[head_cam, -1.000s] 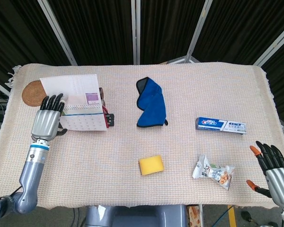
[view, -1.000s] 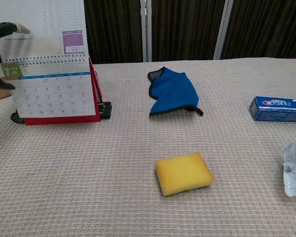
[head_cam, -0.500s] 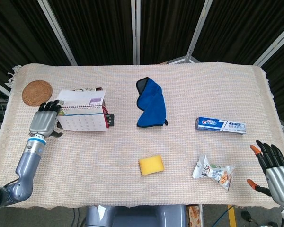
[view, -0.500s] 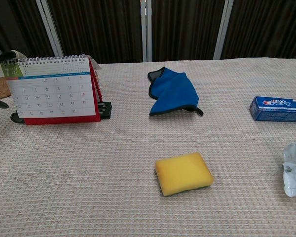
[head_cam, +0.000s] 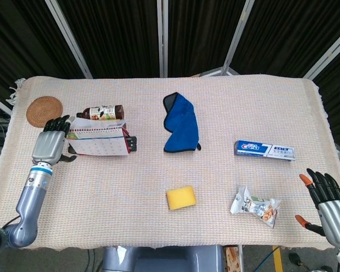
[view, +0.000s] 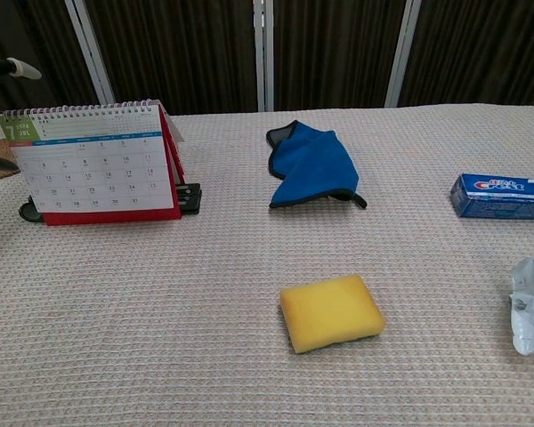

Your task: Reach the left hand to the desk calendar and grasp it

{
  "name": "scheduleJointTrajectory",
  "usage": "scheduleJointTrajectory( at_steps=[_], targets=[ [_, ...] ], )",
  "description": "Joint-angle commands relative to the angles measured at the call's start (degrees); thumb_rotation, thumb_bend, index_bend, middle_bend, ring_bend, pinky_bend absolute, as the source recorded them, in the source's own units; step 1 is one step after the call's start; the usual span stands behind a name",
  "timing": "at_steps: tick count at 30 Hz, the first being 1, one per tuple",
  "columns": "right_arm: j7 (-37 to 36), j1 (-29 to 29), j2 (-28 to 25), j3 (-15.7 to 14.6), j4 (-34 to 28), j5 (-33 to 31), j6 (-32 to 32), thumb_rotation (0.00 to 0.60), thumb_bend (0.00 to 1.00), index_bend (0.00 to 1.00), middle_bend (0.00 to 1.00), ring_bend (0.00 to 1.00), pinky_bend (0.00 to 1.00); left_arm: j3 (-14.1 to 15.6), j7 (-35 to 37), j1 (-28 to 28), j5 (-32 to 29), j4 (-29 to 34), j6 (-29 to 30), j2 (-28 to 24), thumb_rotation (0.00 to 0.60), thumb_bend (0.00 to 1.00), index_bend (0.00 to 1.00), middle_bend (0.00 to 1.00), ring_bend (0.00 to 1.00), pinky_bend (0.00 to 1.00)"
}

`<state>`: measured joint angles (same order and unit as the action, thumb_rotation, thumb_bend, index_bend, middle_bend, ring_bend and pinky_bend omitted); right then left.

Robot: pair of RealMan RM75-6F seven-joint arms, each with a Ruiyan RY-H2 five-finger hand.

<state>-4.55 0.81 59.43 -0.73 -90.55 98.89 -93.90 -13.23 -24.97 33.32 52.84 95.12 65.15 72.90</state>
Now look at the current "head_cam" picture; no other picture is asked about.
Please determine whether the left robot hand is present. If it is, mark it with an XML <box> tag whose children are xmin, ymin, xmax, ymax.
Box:
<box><xmin>31</xmin><ymin>114</ymin><xmax>78</xmax><ymax>167</ymax></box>

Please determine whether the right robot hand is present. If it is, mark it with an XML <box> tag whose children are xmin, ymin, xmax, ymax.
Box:
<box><xmin>295</xmin><ymin>168</ymin><xmax>340</xmax><ymax>248</ymax></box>

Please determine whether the white desk calendar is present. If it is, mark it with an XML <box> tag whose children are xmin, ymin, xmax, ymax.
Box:
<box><xmin>65</xmin><ymin>117</ymin><xmax>130</xmax><ymax>157</ymax></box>

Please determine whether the round woven rattan coaster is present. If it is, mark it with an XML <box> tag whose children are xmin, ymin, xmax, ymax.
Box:
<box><xmin>26</xmin><ymin>96</ymin><xmax>63</xmax><ymax>127</ymax></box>

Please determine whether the brown sauce bottle with label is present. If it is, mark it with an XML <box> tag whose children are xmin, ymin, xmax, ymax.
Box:
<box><xmin>75</xmin><ymin>104</ymin><xmax>125</xmax><ymax>121</ymax></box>

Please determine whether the crumpled white snack bag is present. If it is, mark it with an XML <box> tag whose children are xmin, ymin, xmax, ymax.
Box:
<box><xmin>229</xmin><ymin>185</ymin><xmax>282</xmax><ymax>229</ymax></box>

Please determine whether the black plastic clip stand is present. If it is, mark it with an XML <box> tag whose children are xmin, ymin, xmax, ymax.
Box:
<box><xmin>126</xmin><ymin>135</ymin><xmax>138</xmax><ymax>153</ymax></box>

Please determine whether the beige woven tablecloth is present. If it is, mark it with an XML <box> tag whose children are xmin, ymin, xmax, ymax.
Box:
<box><xmin>0</xmin><ymin>75</ymin><xmax>340</xmax><ymax>252</ymax></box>

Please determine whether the blue toothpaste box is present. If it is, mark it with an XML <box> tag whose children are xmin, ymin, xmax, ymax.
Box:
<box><xmin>233</xmin><ymin>139</ymin><xmax>296</xmax><ymax>162</ymax></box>

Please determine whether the orange printed carton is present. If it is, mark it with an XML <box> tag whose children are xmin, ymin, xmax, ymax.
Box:
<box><xmin>224</xmin><ymin>246</ymin><xmax>241</xmax><ymax>272</ymax></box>

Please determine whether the blue microfibre cloth black trim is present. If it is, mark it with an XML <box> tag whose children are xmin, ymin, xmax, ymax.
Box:
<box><xmin>162</xmin><ymin>92</ymin><xmax>202</xmax><ymax>154</ymax></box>

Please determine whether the yellow sponge green underside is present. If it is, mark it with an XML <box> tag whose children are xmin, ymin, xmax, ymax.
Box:
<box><xmin>165</xmin><ymin>185</ymin><xmax>198</xmax><ymax>211</ymax></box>

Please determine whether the grey robot torso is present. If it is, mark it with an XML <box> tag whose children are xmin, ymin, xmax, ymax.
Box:
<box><xmin>101</xmin><ymin>245</ymin><xmax>224</xmax><ymax>272</ymax></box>

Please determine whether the white screen frame post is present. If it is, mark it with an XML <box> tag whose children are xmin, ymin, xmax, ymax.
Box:
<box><xmin>44</xmin><ymin>0</ymin><xmax>94</xmax><ymax>79</ymax></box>
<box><xmin>302</xmin><ymin>27</ymin><xmax>340</xmax><ymax>80</ymax></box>
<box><xmin>156</xmin><ymin>0</ymin><xmax>169</xmax><ymax>78</ymax></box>
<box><xmin>221</xmin><ymin>0</ymin><xmax>256</xmax><ymax>77</ymax></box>

